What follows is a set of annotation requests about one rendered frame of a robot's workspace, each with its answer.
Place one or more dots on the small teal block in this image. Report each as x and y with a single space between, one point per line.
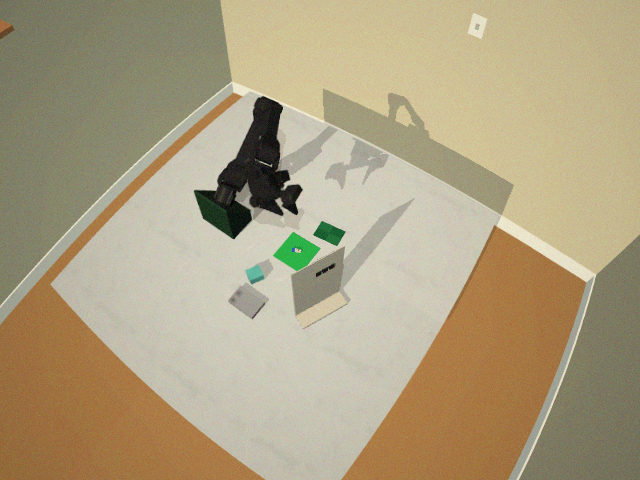
254 274

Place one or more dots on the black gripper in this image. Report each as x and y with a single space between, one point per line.
288 197

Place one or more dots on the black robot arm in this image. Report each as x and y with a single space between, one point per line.
246 167

